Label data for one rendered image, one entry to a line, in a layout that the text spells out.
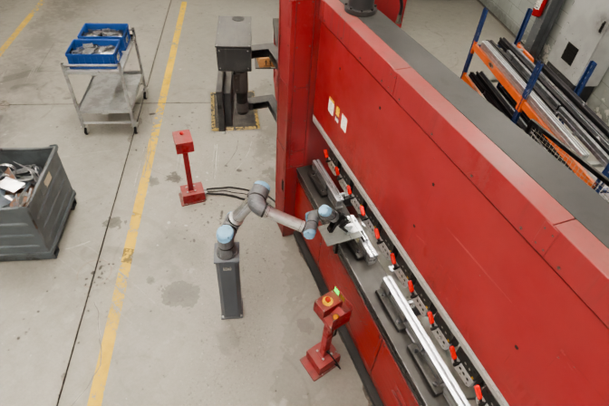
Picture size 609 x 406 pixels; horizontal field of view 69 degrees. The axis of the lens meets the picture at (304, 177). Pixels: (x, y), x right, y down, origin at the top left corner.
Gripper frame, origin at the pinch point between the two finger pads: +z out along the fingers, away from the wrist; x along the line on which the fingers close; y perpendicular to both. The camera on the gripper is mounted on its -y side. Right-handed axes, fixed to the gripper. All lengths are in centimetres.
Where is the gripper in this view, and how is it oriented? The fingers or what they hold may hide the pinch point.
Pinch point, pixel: (346, 228)
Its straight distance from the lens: 314.0
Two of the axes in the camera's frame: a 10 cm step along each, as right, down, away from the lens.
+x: -4.1, -6.3, 6.6
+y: 7.3, -6.6, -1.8
